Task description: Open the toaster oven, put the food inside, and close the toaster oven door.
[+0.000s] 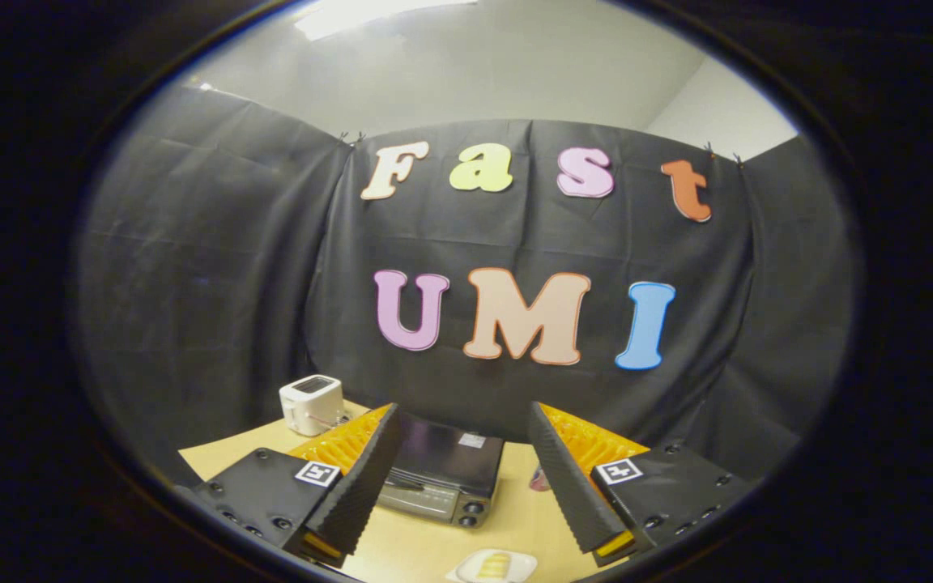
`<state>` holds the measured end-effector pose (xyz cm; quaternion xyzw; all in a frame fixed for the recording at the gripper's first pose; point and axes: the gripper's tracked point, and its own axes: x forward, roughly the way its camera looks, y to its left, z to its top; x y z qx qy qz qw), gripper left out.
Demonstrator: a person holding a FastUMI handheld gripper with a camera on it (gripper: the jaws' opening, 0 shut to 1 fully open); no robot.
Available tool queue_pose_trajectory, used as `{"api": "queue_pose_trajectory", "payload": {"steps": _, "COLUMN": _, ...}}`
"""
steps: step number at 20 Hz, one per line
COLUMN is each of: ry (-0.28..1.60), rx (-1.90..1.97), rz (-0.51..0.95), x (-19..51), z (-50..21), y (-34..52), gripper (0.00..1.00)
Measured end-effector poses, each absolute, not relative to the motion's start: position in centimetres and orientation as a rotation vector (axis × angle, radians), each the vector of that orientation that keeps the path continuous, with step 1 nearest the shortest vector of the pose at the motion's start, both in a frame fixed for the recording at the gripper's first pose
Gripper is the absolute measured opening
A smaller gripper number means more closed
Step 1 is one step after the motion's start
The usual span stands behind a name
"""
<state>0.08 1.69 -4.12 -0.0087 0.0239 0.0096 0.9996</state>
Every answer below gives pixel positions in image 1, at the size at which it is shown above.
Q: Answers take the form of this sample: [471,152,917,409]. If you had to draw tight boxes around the black toaster oven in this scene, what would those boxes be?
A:
[375,413,506,529]

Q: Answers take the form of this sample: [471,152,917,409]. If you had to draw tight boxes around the black backdrop cloth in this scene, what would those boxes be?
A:
[78,85,858,488]

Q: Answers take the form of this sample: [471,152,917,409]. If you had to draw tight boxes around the white pop-up toaster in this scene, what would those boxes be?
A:
[279,375,347,438]

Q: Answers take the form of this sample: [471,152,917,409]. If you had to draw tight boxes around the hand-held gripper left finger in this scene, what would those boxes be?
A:
[187,402,404,569]

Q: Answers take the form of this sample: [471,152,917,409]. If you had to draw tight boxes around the white square plate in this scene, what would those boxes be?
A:
[445,548,539,583]

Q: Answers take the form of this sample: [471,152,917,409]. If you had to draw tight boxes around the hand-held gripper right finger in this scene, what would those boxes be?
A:
[526,402,760,568]

